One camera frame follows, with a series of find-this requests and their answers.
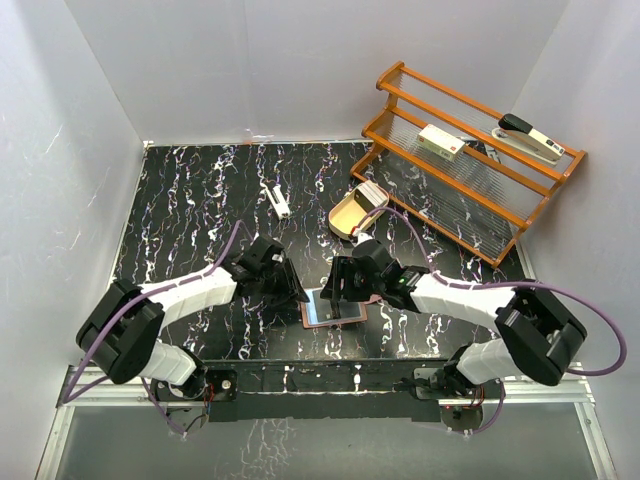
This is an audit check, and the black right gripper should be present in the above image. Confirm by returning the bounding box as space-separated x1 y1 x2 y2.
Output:
322 256 384 302

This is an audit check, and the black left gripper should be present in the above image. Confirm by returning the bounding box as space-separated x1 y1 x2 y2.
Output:
257 259 308 310

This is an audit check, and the beige oval card tray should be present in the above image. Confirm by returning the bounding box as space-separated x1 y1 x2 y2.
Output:
328 187 382 240

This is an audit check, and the stack of credit cards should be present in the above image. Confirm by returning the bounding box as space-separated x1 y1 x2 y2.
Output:
354 180 389 213

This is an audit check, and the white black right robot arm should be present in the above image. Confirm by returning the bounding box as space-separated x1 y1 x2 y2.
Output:
320 239 587 397

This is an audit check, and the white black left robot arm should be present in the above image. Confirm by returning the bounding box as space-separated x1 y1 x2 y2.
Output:
76 235 309 399

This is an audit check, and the white staple remover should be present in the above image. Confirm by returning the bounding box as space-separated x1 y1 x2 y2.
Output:
261 184 291 220

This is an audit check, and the orange wooden shelf rack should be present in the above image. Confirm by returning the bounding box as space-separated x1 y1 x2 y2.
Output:
351 61 586 267

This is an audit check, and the white red staples box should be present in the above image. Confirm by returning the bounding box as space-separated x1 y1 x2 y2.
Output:
417 124 466 162

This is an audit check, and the black beige stapler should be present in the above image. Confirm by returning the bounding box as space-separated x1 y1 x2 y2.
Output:
491 113 565 165

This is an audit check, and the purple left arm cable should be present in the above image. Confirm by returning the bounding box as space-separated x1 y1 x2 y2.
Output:
62 219 261 435

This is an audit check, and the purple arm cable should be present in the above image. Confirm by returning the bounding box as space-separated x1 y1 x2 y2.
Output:
352 206 628 436
62 219 261 435

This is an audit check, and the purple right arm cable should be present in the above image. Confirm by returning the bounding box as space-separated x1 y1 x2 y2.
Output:
352 206 628 436

